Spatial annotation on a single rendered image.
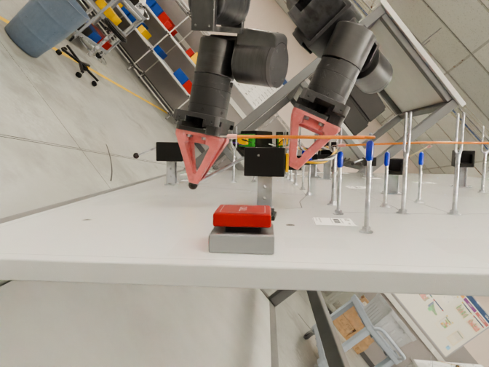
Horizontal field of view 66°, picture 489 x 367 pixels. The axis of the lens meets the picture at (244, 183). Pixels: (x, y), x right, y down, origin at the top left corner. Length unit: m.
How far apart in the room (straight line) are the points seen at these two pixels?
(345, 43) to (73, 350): 0.53
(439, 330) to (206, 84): 8.72
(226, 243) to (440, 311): 8.68
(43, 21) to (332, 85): 3.68
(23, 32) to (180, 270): 3.90
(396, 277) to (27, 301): 0.45
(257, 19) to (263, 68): 8.45
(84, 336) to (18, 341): 0.10
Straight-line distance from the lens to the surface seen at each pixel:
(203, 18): 0.53
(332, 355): 0.98
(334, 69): 0.53
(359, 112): 1.65
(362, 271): 0.31
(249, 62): 0.51
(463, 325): 9.19
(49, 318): 0.58
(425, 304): 8.84
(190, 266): 0.30
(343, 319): 8.28
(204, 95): 0.53
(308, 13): 0.60
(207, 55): 0.54
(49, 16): 4.05
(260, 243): 0.32
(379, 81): 0.61
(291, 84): 1.53
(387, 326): 4.56
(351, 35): 0.54
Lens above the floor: 1.16
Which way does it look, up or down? 6 degrees down
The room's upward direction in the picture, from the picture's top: 51 degrees clockwise
